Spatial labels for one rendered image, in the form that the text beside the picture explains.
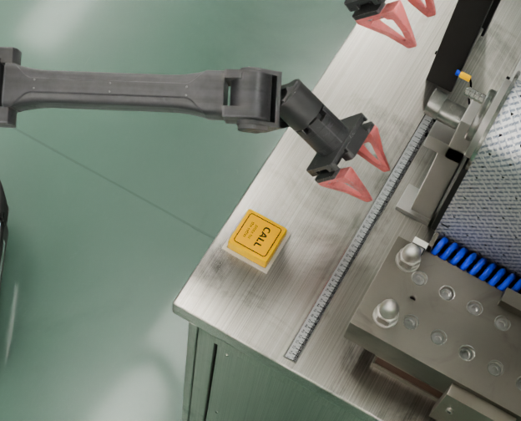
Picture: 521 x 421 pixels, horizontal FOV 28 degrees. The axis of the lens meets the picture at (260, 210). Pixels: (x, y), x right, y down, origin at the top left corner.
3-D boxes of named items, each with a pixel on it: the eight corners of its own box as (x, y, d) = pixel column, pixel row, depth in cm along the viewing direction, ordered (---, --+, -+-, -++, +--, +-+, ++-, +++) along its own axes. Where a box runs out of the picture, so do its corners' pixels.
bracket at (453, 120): (405, 185, 174) (451, 82, 147) (439, 203, 173) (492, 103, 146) (392, 208, 172) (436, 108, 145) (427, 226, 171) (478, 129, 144)
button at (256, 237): (248, 214, 169) (249, 207, 167) (285, 235, 168) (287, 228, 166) (226, 247, 166) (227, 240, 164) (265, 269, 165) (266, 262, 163)
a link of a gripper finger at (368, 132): (358, 199, 158) (316, 158, 154) (379, 163, 161) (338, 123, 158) (387, 192, 152) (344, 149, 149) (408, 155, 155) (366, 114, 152)
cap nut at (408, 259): (402, 245, 154) (408, 231, 150) (423, 256, 154) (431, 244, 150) (391, 264, 153) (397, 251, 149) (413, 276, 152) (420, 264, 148)
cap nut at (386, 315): (379, 299, 150) (386, 287, 146) (402, 311, 149) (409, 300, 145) (368, 320, 148) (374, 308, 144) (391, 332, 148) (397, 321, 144)
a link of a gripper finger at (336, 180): (349, 215, 156) (306, 174, 153) (370, 179, 159) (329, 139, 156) (377, 209, 151) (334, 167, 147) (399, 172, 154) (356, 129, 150)
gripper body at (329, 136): (313, 180, 153) (278, 146, 151) (344, 129, 158) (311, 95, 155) (340, 172, 148) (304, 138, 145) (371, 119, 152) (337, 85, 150)
